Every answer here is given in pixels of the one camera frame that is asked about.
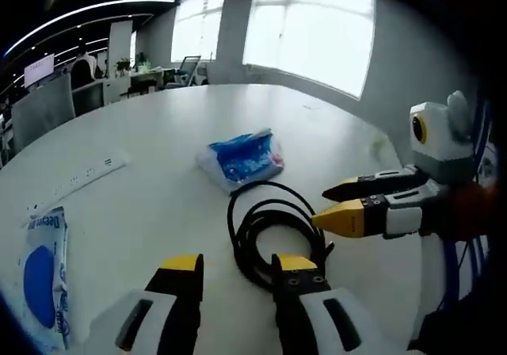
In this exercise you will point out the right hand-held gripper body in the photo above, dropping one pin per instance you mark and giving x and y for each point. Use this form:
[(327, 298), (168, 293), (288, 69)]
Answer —
[(443, 145)]

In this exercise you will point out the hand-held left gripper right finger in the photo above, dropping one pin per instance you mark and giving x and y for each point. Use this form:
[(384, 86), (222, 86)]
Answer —
[(297, 299)]

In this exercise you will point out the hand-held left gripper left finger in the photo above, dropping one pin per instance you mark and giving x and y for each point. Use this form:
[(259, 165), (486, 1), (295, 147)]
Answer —
[(178, 299)]

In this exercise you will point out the blue tissue pack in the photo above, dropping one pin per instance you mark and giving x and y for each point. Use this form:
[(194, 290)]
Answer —
[(241, 161)]

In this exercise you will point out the blue white wet wipes pack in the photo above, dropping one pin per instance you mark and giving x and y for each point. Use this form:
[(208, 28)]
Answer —
[(43, 283)]

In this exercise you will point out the person's right hand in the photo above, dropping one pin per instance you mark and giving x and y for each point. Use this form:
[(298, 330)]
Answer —
[(471, 208)]

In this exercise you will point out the white power strip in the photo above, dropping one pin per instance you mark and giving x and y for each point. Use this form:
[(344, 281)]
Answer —
[(91, 172)]

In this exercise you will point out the large bright window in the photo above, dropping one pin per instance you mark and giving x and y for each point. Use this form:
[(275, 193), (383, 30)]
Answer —
[(198, 22), (309, 34)]

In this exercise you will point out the white table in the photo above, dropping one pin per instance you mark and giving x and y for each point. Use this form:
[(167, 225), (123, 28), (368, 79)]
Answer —
[(158, 133)]

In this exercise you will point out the grey mesh office chair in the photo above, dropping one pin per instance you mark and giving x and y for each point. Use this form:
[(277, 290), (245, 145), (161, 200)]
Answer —
[(43, 109)]

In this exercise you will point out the green potted plant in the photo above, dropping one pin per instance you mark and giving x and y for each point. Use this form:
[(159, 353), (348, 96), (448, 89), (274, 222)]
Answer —
[(123, 65)]

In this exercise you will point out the bright display screen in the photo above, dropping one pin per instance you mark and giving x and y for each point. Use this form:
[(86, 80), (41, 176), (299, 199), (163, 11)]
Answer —
[(39, 69)]

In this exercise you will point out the long ceiling light strip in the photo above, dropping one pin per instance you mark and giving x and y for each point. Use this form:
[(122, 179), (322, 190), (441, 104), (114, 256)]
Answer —
[(130, 1)]

